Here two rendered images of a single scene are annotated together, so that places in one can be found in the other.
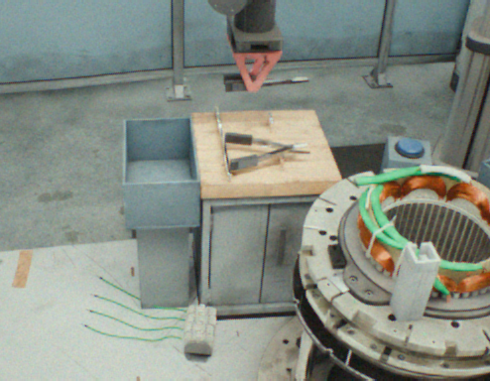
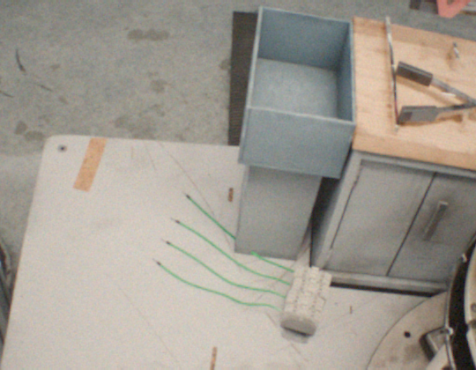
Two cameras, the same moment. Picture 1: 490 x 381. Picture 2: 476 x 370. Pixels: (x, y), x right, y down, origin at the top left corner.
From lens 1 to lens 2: 0.26 m
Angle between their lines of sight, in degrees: 12
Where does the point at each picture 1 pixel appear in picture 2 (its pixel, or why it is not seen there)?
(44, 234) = (126, 78)
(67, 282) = (144, 194)
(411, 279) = not seen: outside the picture
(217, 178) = (379, 125)
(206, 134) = (370, 53)
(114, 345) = (191, 298)
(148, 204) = (276, 139)
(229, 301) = (351, 268)
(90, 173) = (194, 14)
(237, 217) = (391, 178)
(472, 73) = not seen: outside the picture
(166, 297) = (270, 245)
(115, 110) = not seen: outside the picture
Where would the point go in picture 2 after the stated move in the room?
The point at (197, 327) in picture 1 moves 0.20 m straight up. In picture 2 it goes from (304, 300) to (341, 197)
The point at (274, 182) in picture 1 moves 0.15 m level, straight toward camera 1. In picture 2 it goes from (451, 148) to (428, 267)
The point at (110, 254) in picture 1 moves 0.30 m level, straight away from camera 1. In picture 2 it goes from (205, 163) to (214, 26)
